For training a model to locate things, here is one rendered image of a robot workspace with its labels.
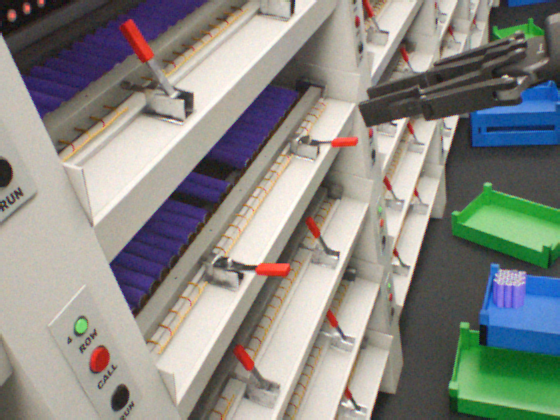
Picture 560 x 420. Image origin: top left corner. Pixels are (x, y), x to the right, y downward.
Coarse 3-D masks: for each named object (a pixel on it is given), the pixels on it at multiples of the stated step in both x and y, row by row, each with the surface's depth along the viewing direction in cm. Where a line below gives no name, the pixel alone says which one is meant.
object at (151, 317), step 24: (312, 96) 92; (288, 120) 86; (264, 168) 77; (240, 192) 72; (216, 216) 68; (240, 216) 71; (216, 240) 67; (192, 264) 62; (168, 288) 59; (144, 312) 57; (168, 312) 59; (144, 336) 55
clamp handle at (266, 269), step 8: (232, 264) 63; (240, 264) 62; (264, 264) 61; (272, 264) 61; (280, 264) 60; (288, 264) 60; (240, 272) 62; (248, 272) 61; (256, 272) 61; (264, 272) 60; (272, 272) 60; (280, 272) 59; (288, 272) 60
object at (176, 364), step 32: (288, 64) 96; (320, 96) 95; (352, 96) 95; (320, 128) 89; (320, 160) 83; (288, 192) 77; (256, 224) 71; (288, 224) 74; (256, 256) 67; (224, 288) 63; (256, 288) 67; (192, 320) 59; (224, 320) 60; (192, 352) 56; (224, 352) 62; (192, 384) 55
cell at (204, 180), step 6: (192, 174) 75; (198, 174) 75; (186, 180) 75; (192, 180) 75; (198, 180) 75; (204, 180) 74; (210, 180) 74; (216, 180) 74; (210, 186) 74; (216, 186) 74; (222, 186) 74; (228, 186) 74
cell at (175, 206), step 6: (162, 204) 71; (168, 204) 70; (174, 204) 70; (180, 204) 70; (186, 204) 70; (168, 210) 70; (174, 210) 70; (180, 210) 70; (186, 210) 70; (192, 210) 70; (198, 210) 70; (204, 210) 70; (192, 216) 70; (198, 216) 69; (204, 216) 70; (204, 222) 70
